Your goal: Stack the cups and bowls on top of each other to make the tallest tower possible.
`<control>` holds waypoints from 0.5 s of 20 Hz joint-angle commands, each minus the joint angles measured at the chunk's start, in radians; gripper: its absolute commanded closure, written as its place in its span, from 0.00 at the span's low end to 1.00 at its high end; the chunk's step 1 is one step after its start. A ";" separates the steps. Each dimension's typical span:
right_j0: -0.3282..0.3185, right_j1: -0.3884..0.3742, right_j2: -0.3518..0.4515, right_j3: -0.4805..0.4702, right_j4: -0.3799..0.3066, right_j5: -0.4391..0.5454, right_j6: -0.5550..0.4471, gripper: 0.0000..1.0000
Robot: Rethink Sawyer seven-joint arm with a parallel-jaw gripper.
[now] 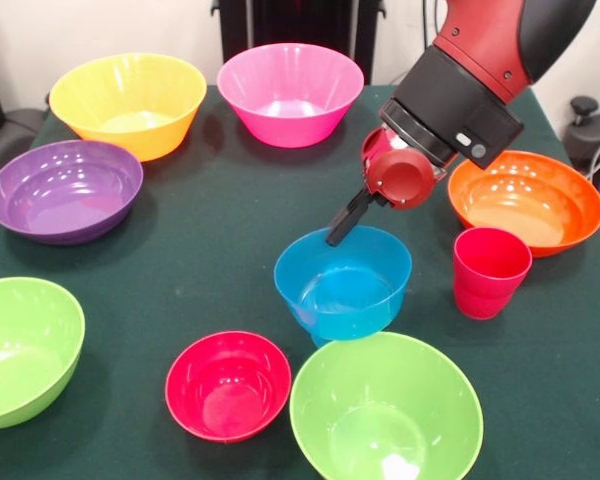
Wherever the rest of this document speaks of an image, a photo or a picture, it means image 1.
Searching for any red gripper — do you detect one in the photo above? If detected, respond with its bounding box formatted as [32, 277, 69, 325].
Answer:
[325, 127, 444, 248]

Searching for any small blue plastic bowl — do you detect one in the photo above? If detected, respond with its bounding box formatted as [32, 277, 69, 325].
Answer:
[273, 225, 413, 342]

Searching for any light green plastic bowl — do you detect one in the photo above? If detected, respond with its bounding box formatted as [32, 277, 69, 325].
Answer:
[0, 277, 86, 431]
[289, 330, 485, 480]

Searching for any small red plastic bowl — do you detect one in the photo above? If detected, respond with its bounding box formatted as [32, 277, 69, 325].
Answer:
[164, 330, 292, 444]

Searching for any dark green table cloth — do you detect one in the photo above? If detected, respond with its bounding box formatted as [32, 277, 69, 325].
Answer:
[0, 83, 600, 480]

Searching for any large pink plastic bowl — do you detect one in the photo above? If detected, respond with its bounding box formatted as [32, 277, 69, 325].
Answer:
[216, 42, 365, 149]

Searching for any red plastic cup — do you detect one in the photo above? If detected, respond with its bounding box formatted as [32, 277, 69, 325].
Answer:
[452, 225, 534, 321]

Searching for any shallow orange plastic bowl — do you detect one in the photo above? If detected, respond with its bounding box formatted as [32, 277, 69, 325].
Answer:
[447, 150, 600, 259]

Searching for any large yellow-orange plastic bowl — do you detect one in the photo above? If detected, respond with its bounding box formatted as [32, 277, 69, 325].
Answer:
[48, 52, 208, 163]

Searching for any black floor stand base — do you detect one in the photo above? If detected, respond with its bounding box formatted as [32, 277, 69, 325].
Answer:
[563, 96, 600, 174]

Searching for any shallow purple plastic bowl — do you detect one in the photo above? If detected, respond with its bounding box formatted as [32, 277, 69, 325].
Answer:
[0, 139, 145, 246]

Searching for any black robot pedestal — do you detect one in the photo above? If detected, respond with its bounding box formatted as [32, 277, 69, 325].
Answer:
[218, 0, 381, 84]

